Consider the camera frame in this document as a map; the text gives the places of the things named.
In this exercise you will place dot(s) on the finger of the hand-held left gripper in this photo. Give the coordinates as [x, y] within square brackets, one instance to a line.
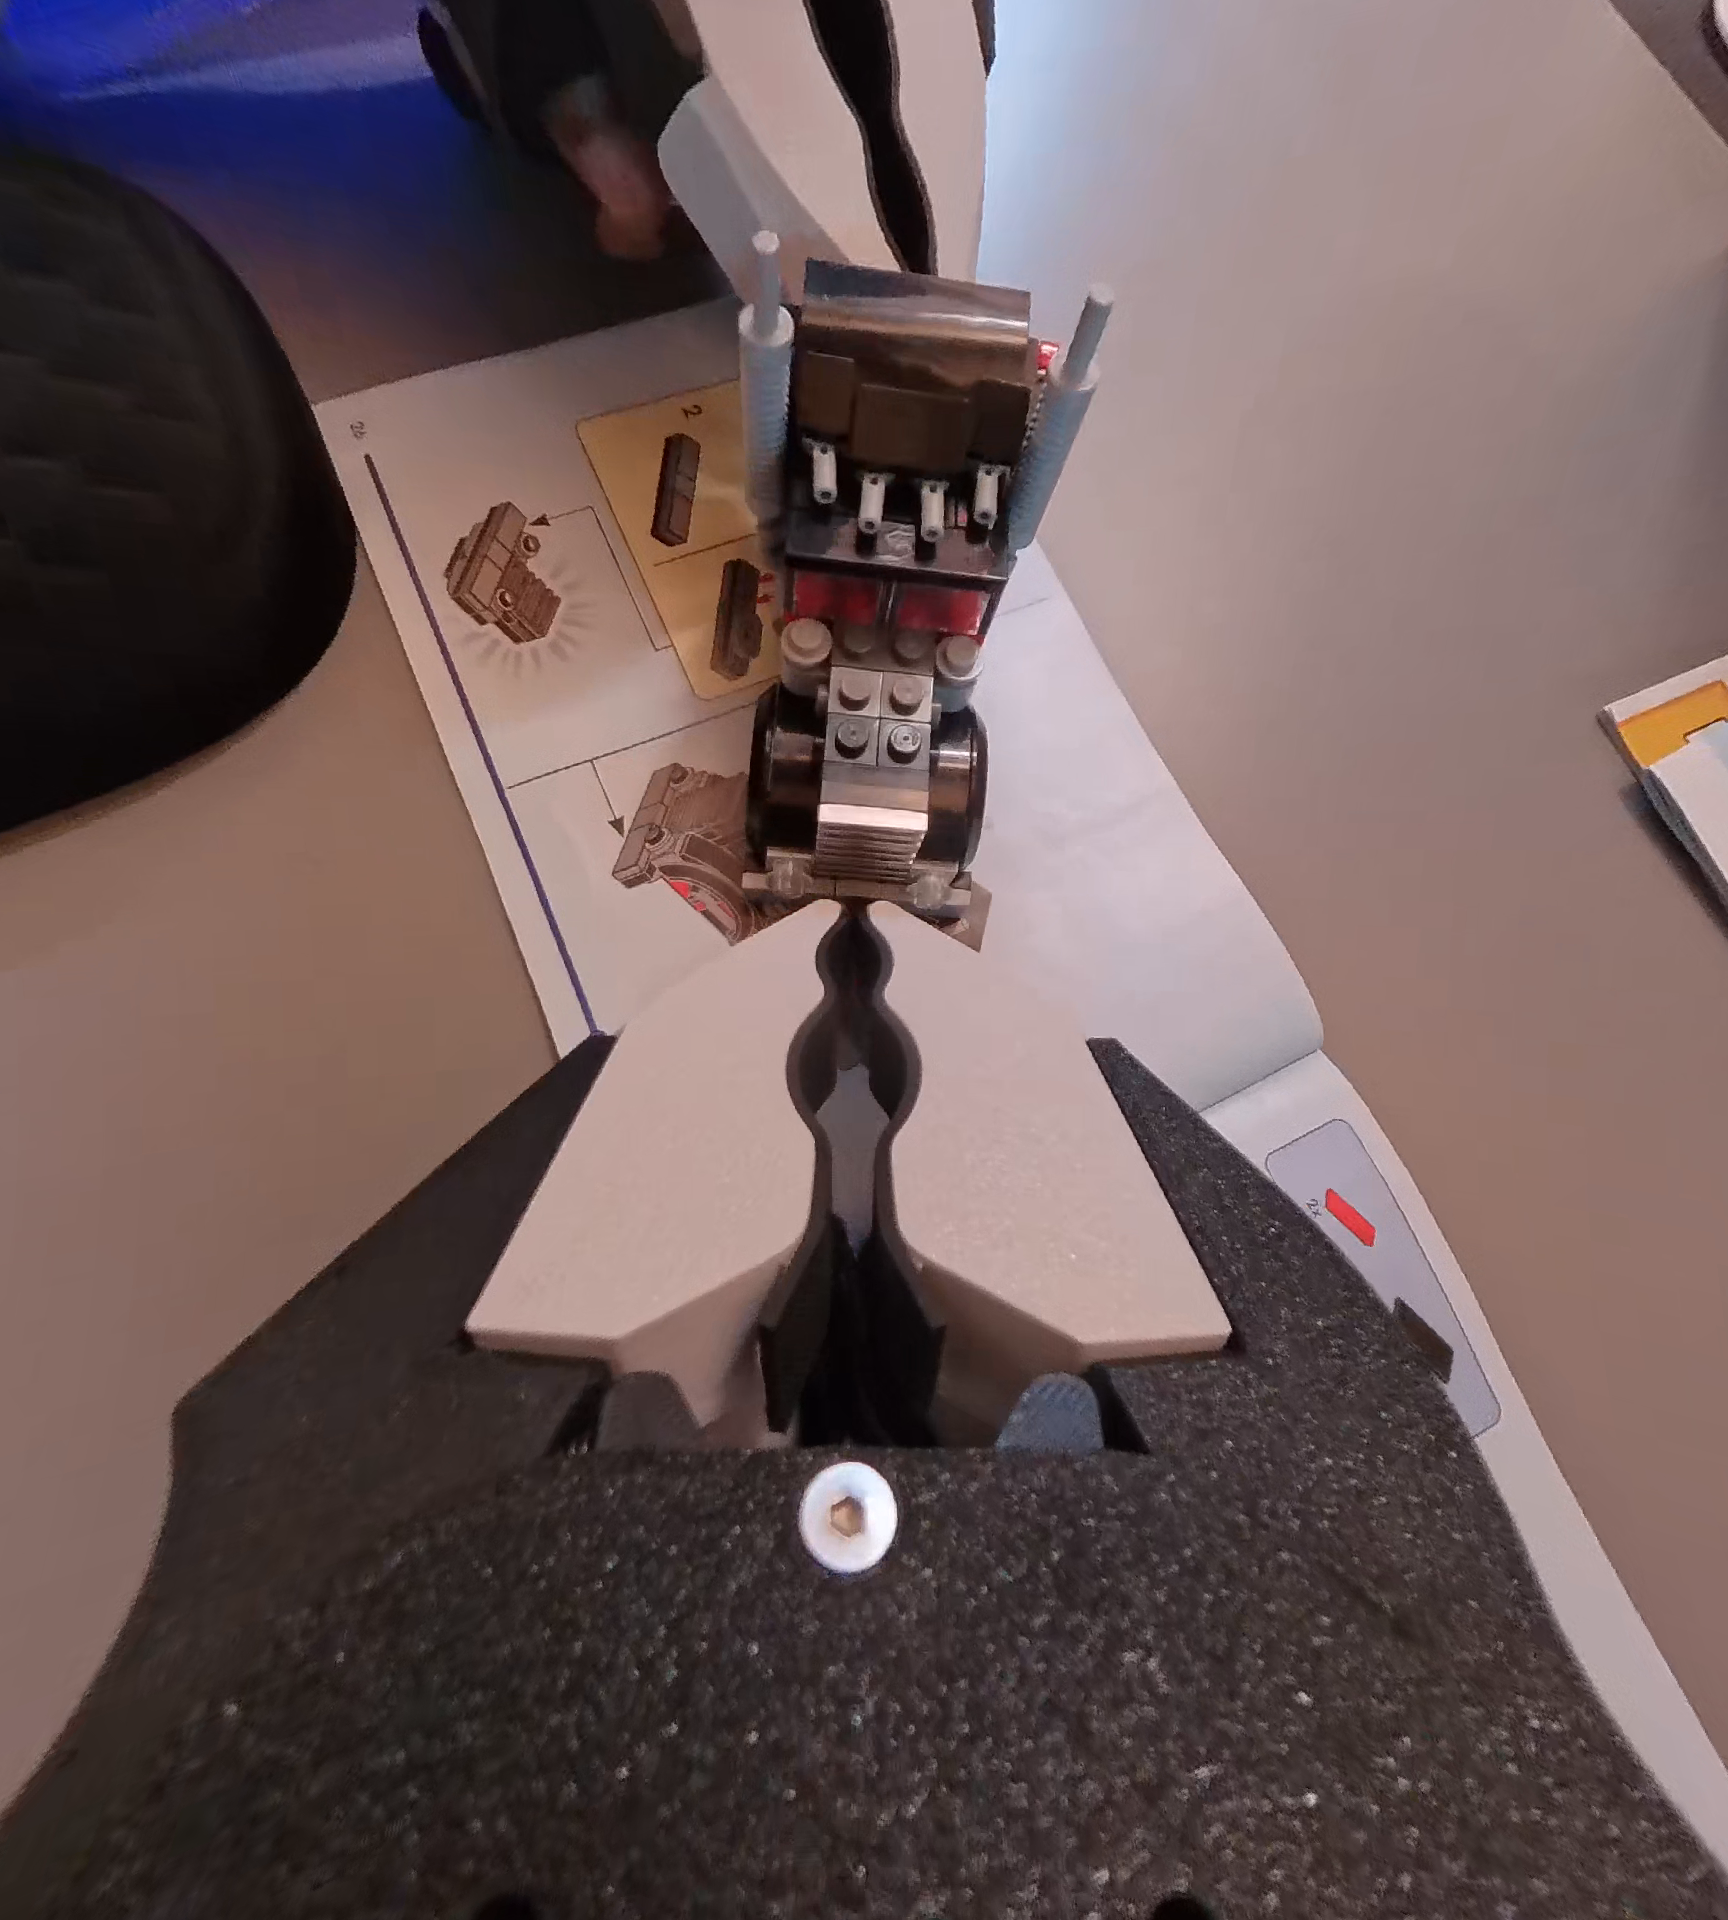
[956, 133]
[759, 167]

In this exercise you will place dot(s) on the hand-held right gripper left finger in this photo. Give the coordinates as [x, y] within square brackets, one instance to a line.
[656, 1185]

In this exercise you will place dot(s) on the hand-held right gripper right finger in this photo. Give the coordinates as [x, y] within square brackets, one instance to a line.
[1046, 1185]

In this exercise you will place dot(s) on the black red lego truck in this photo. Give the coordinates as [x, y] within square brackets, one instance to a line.
[878, 402]

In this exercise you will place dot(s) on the blue plastic bin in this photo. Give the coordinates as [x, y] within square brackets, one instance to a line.
[203, 47]

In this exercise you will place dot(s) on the person's left hand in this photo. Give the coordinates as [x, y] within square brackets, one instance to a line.
[620, 167]

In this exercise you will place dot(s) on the open instruction booklet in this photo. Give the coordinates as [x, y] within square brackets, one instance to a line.
[1182, 844]

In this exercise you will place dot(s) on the black wrist rest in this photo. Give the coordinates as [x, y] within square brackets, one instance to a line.
[86, 498]

